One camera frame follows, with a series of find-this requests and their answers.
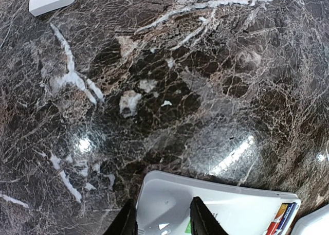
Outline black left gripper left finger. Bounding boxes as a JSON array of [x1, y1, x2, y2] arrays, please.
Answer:
[[103, 198, 138, 235]]

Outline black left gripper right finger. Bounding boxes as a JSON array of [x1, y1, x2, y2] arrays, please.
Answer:
[[190, 196, 228, 235]]

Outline white TCL remote control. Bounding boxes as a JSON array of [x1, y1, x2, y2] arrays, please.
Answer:
[[136, 171, 301, 234]]

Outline white remote face down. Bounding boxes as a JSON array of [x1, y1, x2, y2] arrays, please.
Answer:
[[291, 205, 329, 235]]

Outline red blue battery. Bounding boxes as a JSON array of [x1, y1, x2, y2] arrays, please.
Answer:
[[265, 203, 297, 235]]

